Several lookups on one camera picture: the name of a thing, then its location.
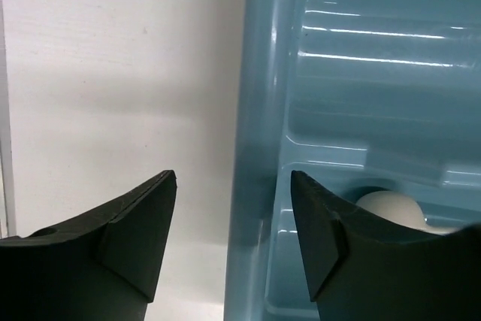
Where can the blue plastic cutlery tray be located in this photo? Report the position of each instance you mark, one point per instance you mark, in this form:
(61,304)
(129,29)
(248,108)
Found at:
(363,96)

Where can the aluminium rail left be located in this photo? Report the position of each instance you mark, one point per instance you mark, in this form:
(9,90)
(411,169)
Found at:
(8,218)

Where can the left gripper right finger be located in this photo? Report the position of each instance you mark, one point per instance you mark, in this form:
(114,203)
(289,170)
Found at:
(360,266)

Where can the white spoon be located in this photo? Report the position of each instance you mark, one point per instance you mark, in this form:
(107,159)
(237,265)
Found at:
(401,209)

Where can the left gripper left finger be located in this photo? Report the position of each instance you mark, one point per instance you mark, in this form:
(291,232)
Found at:
(103,264)

